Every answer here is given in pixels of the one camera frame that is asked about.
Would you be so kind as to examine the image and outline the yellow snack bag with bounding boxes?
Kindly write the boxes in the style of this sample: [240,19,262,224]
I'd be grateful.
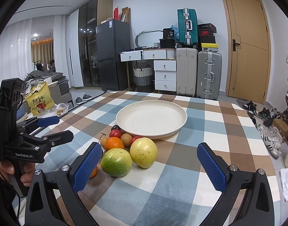
[25,81,54,115]

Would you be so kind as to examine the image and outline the teal suitcase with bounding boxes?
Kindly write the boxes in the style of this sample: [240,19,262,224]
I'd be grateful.
[177,8,199,48]

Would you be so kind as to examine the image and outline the stacked shoe boxes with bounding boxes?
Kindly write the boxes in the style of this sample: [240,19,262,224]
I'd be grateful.
[198,23,218,52]

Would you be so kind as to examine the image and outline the brown longan with stem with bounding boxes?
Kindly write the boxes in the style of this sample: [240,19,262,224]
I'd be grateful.
[99,133,108,148]

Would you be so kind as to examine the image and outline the silver suitcase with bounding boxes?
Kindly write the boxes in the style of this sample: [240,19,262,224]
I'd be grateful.
[196,51,222,100]

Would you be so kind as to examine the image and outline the black refrigerator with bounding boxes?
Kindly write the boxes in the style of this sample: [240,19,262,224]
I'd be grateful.
[96,19,131,91]

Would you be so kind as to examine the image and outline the large orange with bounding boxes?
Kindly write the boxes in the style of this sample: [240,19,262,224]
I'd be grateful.
[105,137,125,150]

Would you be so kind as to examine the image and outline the dark cherry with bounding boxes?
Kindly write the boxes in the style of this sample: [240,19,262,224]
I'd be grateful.
[111,125,121,131]

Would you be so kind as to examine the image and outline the person's left hand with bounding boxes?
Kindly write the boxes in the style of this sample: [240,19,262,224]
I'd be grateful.
[0,160,35,187]

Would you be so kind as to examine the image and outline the white drawer desk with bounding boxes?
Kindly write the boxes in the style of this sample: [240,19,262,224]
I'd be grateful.
[120,48,177,92]

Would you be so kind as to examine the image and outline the wooden door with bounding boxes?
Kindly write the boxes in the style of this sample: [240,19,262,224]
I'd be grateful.
[223,0,271,104]

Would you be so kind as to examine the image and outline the woven laundry basket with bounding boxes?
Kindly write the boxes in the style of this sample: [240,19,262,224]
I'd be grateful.
[133,64,154,86]

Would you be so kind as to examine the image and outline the grey slippers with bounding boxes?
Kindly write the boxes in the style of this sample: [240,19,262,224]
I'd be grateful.
[76,94,93,105]

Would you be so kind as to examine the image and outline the beige suitcase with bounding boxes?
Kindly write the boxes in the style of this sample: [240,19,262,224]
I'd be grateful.
[176,48,198,96]

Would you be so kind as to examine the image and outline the shoes on floor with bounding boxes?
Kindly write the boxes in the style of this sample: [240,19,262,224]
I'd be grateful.
[237,98,288,160]

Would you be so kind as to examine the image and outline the red cherry tomato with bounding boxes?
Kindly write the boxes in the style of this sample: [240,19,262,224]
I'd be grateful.
[130,136,141,146]
[109,129,122,139]

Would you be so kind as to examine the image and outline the small mandarin orange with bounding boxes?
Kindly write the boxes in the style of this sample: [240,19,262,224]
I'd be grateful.
[90,166,98,178]

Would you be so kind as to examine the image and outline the green-yellow passion fruit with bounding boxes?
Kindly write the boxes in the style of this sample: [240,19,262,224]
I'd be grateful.
[101,148,133,177]

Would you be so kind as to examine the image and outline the cream round plate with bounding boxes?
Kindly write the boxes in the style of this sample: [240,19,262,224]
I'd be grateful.
[116,100,187,139]

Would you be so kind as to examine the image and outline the pale yellow spotted fruit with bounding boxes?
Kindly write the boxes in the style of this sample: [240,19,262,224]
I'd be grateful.
[130,137,158,168]

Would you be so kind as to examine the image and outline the dark glass wardrobe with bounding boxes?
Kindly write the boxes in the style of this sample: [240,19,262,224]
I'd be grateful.
[78,0,113,87]

